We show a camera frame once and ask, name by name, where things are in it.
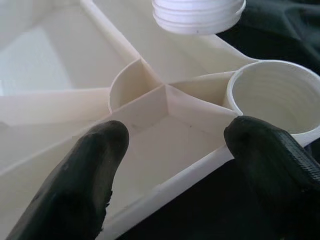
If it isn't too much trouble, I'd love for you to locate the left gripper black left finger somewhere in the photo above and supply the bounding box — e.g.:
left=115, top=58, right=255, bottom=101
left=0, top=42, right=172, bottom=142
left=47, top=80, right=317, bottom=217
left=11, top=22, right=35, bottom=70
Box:
left=4, top=119, right=130, bottom=240

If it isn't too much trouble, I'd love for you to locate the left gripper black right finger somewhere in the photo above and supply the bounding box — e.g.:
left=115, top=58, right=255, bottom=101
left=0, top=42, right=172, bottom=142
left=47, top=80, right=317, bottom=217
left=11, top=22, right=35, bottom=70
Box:
left=223, top=115, right=320, bottom=240

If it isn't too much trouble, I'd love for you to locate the white plastic children table top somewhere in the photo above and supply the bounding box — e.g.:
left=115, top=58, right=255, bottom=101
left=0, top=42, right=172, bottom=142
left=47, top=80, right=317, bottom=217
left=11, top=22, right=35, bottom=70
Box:
left=0, top=0, right=320, bottom=240

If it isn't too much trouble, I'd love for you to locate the white plastic table leg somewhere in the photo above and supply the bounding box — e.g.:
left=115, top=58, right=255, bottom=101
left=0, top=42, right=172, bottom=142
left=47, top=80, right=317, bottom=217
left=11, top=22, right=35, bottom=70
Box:
left=151, top=0, right=247, bottom=35

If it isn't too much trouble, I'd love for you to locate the black plastic table cover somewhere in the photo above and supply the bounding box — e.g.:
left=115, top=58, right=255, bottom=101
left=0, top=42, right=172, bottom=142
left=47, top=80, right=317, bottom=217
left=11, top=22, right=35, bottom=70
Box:
left=123, top=0, right=320, bottom=240

